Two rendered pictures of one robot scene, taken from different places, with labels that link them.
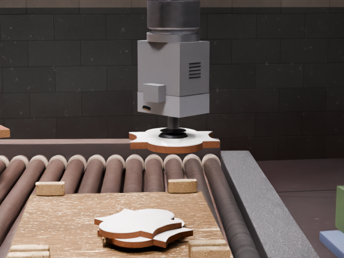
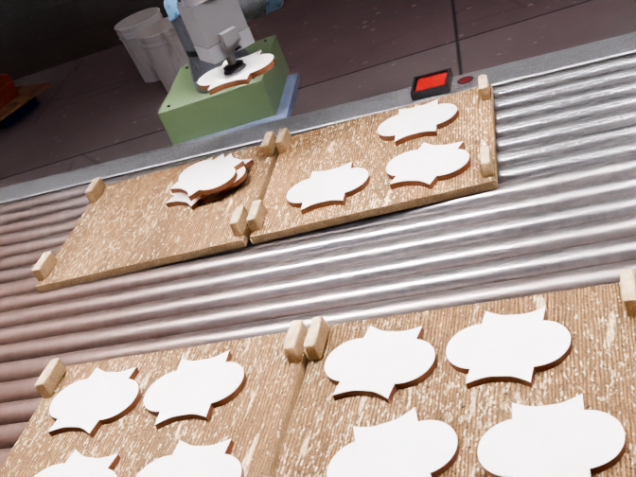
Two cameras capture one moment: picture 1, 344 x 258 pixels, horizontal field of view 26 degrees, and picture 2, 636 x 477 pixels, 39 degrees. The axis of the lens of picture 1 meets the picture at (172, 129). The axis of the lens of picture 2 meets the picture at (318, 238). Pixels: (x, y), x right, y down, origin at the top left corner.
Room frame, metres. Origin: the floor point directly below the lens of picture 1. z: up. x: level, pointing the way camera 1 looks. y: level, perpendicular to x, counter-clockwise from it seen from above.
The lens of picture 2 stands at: (0.39, 1.40, 1.63)
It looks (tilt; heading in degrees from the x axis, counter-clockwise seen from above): 29 degrees down; 295
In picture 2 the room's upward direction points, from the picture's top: 23 degrees counter-clockwise
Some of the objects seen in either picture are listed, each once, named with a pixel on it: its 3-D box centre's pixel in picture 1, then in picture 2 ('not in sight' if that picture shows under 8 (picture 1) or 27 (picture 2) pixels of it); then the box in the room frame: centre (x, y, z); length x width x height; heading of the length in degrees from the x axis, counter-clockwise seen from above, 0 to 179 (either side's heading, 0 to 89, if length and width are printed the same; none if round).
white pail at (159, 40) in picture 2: not in sight; (173, 55); (2.92, -3.14, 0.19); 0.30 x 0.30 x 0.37
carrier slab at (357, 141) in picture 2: not in sight; (378, 159); (0.86, 0.06, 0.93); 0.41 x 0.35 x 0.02; 5
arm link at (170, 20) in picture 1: (171, 17); not in sight; (1.07, 0.00, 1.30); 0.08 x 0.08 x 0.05
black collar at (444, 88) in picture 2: not in sight; (432, 84); (0.79, -0.22, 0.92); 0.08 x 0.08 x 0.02; 2
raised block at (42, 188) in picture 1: (50, 189); (44, 266); (1.46, 0.25, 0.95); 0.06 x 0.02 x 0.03; 95
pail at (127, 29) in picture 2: not in sight; (150, 45); (3.22, -3.45, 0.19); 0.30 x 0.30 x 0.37
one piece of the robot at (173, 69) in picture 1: (166, 72); (215, 22); (1.06, 0.01, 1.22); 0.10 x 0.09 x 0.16; 136
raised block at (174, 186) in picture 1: (182, 186); (95, 189); (1.48, -0.02, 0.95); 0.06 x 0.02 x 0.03; 95
